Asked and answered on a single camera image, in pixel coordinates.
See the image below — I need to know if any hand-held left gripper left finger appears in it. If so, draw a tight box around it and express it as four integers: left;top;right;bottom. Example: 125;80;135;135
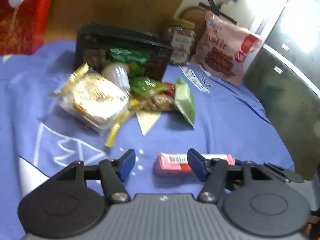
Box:
51;149;136;204

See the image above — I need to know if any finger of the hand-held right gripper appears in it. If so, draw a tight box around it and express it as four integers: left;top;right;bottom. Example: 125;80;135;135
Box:
264;162;304;183

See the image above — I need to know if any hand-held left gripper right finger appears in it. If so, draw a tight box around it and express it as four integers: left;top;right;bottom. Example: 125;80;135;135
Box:
187;149;273;203

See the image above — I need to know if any pink snack bar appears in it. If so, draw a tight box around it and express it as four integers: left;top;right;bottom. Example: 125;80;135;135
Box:
153;152;236;177

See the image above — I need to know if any clear nut packet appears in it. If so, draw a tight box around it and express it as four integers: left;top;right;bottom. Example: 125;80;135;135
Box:
130;93;175;112

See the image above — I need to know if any black storage box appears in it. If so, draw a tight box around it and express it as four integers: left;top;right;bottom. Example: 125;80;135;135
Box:
74;24;173;81

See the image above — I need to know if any blue printed tablecloth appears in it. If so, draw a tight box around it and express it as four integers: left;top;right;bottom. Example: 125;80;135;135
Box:
0;40;295;240

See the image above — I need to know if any light green snack packet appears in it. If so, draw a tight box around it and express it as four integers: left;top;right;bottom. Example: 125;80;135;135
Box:
173;77;197;128

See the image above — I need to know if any clear cracker packet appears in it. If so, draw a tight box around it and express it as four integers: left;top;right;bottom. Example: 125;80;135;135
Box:
48;63;135;147

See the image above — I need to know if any red snack packet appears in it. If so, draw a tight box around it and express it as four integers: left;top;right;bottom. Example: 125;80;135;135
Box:
162;82;177;96

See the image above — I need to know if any dark green snack packet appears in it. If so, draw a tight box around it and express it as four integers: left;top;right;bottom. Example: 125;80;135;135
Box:
129;76;171;97

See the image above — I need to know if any clear printed wrapper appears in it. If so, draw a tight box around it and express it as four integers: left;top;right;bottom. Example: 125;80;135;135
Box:
179;66;213;93

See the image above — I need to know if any white plastic bottle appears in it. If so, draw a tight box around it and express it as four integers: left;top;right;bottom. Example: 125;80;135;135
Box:
102;63;131;92

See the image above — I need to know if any green packet with white print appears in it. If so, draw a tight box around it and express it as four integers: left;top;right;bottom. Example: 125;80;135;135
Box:
108;47;150;63

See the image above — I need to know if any large pink snack bag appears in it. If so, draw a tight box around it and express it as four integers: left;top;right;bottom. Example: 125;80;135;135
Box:
191;11;263;87

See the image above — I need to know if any glass nut jar yellow lid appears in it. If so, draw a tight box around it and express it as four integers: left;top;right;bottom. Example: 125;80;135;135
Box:
164;18;196;66

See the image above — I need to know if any round wooden board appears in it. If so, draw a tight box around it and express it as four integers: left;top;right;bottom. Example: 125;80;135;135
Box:
179;6;208;32

